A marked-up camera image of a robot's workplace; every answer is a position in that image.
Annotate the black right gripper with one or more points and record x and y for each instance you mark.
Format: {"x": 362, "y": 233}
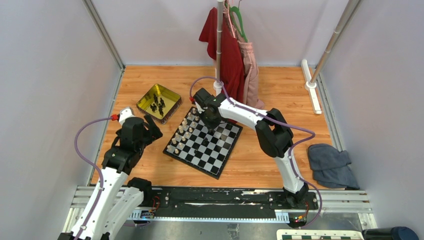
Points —
{"x": 210, "y": 126}

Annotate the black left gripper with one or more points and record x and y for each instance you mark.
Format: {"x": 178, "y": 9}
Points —
{"x": 153, "y": 129}

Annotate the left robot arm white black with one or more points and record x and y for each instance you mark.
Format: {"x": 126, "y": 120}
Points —
{"x": 104, "y": 215}

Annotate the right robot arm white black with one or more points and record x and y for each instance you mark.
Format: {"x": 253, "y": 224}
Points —
{"x": 274, "y": 135}

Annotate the black pieces in tin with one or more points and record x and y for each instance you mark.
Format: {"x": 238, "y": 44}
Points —
{"x": 158, "y": 105}

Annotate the white chess pieces row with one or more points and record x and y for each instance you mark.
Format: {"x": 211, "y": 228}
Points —
{"x": 183, "y": 143}

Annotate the yellow square tin box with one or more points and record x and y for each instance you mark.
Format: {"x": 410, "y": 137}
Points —
{"x": 172, "y": 102}

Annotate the white clothes rack pole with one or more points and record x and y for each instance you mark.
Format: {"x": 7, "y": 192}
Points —
{"x": 217, "y": 85}

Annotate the black white chessboard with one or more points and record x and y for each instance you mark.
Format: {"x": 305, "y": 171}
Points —
{"x": 211, "y": 159}

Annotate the pink hanging garment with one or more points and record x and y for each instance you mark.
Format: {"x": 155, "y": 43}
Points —
{"x": 251, "y": 70}

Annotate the red hanging shirt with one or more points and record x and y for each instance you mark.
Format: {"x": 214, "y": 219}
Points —
{"x": 231, "y": 64}

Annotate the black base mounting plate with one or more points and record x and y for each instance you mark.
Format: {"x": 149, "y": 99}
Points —
{"x": 221, "y": 203}

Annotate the green clothes hanger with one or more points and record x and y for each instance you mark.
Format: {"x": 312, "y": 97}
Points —
{"x": 237, "y": 19}

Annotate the white rack foot bar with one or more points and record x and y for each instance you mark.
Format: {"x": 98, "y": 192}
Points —
{"x": 310, "y": 87}

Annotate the grey crumpled cloth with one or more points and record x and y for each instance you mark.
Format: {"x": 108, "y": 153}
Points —
{"x": 331, "y": 167}

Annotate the silver diagonal rack pole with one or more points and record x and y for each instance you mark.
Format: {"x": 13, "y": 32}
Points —
{"x": 345, "y": 17}

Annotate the dark blue object corner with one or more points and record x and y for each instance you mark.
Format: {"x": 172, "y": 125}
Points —
{"x": 391, "y": 233}

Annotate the aluminium frame rail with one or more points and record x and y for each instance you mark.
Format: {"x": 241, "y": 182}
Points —
{"x": 347, "y": 203}

